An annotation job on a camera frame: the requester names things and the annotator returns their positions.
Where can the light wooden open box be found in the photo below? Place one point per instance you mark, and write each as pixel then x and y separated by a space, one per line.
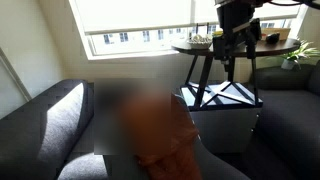
pixel 284 33

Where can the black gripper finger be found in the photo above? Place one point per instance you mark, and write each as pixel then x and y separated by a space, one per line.
pixel 221 50
pixel 251 46

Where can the green plant white pot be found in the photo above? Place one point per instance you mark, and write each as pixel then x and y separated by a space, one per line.
pixel 300 53

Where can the gray armchair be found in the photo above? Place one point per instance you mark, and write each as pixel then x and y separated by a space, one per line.
pixel 220 166

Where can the small black metal rack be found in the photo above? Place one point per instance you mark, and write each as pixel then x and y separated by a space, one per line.
pixel 202 28

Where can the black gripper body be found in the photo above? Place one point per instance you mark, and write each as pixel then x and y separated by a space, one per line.
pixel 235 15

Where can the orange jacket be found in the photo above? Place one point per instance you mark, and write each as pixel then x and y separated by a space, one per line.
pixel 183 150

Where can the white shallow bowl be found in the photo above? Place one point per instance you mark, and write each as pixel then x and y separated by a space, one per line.
pixel 199 42

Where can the white roller blind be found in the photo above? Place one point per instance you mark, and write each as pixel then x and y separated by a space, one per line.
pixel 133 15
pixel 280 8

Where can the round dark wooden table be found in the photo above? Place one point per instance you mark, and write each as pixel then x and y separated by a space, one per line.
pixel 266 48

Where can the dark gray fabric sofa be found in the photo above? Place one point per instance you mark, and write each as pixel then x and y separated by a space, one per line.
pixel 33 133
pixel 290 110

